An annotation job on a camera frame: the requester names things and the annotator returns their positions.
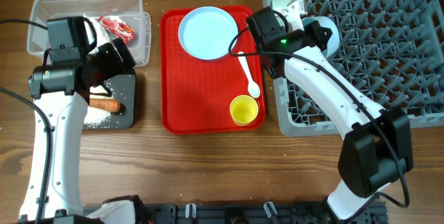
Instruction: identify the light blue bowl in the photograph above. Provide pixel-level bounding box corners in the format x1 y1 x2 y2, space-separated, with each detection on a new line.
302 16 340 58

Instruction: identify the white tissue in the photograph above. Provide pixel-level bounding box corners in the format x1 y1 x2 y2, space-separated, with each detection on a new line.
83 15 110 50

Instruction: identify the red snack wrapper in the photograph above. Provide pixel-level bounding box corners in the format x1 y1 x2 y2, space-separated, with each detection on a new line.
97 16 136 44

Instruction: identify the orange carrot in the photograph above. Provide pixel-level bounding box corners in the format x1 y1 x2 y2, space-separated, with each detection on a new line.
89 98 121 113

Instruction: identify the light green bowl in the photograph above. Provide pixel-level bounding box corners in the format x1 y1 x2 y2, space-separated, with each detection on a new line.
271 0 295 11

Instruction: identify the white rice pile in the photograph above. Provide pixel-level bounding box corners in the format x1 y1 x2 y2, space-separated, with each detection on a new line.
83 85 114 130

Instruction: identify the white plastic spoon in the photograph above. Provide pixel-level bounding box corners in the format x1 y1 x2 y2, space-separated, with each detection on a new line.
238 51 261 98

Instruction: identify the light blue plate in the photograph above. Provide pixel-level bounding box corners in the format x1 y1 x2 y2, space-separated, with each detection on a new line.
178 6 239 60

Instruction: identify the yellow plastic cup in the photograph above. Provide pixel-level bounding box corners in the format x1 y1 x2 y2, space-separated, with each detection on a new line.
229 95 259 126

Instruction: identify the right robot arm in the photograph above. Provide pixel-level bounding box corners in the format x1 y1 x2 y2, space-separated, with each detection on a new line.
262 17 413 221

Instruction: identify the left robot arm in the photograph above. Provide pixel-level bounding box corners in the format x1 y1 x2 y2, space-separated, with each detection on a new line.
19 38 135 223

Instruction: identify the black waste tray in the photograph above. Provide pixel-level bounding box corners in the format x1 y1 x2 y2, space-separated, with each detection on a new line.
87 69 137 130

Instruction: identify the grey dishwasher rack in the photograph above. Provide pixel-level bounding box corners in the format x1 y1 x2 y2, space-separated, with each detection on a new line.
262 0 443 128

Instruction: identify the clear plastic bin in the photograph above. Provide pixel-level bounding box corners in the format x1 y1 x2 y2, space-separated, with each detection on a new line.
30 0 151 67

